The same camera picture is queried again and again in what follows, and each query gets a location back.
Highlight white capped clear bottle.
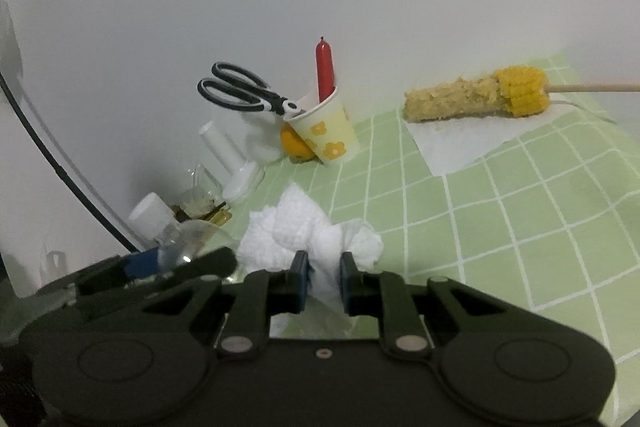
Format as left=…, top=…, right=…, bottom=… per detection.
left=127, top=192, right=189, bottom=258

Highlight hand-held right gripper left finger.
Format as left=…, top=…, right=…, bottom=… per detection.
left=141, top=250, right=310, bottom=358

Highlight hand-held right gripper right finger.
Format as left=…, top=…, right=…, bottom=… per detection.
left=339, top=251, right=502, bottom=356

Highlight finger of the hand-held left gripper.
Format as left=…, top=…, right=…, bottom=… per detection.
left=76, top=250, right=162, bottom=297
left=171, top=246, right=239, bottom=289

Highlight small gold lid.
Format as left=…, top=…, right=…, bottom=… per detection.
left=202, top=205, right=234, bottom=226

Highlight clear glass container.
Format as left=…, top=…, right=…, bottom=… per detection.
left=161, top=219, right=239, bottom=286

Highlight yellow flower paper cup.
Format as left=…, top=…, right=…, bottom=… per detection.
left=283, top=85, right=360, bottom=166

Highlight orange fruit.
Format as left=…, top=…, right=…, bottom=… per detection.
left=280, top=127, right=317, bottom=164

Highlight half eaten corn cob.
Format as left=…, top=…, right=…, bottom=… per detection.
left=403, top=65, right=551, bottom=124

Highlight clear glass cup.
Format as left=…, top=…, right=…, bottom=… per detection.
left=179, top=161, right=227, bottom=219

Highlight white paper napkin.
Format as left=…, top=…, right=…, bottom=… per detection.
left=409, top=104, right=557, bottom=178

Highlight wooden skewer stick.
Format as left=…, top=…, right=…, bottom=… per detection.
left=546, top=82, right=640, bottom=94

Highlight black handled scissors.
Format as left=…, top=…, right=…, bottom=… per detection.
left=196, top=62, right=307, bottom=116

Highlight white paper towel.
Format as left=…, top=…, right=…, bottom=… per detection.
left=236, top=182, right=385, bottom=308

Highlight green checkered tablecloth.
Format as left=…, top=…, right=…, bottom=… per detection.
left=220, top=51, right=640, bottom=427

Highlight black cable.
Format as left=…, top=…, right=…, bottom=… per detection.
left=0, top=71, right=137, bottom=254

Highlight red sausage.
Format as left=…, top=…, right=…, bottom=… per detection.
left=315, top=36, right=335, bottom=102

